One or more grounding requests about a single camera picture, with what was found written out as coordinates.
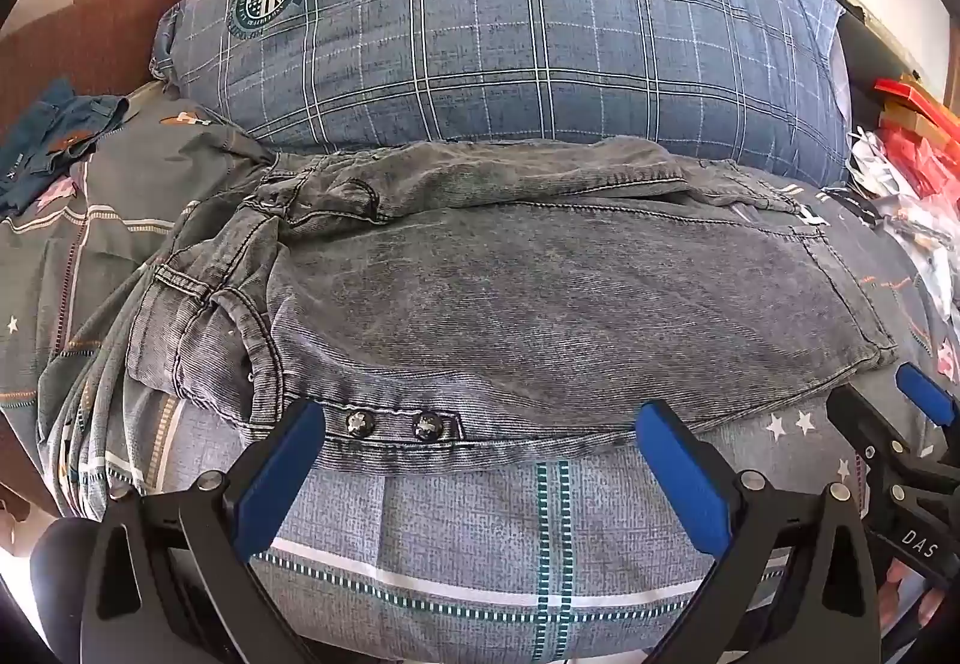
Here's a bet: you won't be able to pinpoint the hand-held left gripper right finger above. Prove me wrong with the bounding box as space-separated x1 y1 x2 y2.
634 400 884 664

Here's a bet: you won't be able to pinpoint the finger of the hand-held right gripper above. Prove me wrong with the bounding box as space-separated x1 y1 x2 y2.
825 383 913 486
895 362 960 456

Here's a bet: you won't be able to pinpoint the grey printed bed sheet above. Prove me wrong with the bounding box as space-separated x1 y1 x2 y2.
0 94 960 664

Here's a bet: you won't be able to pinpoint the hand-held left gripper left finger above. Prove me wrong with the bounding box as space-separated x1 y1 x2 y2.
79 400 329 664

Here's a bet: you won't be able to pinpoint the grey denim pants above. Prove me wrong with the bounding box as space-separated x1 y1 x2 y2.
124 135 901 477

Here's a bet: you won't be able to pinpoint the brown headboard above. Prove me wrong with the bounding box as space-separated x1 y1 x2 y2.
0 0 200 140

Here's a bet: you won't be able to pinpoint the dark blue jeans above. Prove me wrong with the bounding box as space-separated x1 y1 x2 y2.
0 77 132 219

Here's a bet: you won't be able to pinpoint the blue plaid pillow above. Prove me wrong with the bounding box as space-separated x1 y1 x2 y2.
150 0 852 189

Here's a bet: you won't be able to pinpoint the person's right hand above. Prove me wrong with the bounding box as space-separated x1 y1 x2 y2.
877 557 960 644

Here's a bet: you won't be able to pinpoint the black object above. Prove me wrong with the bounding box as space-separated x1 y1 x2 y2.
795 0 923 110

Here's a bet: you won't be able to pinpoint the red boxes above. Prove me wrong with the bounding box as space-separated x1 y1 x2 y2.
874 75 960 200

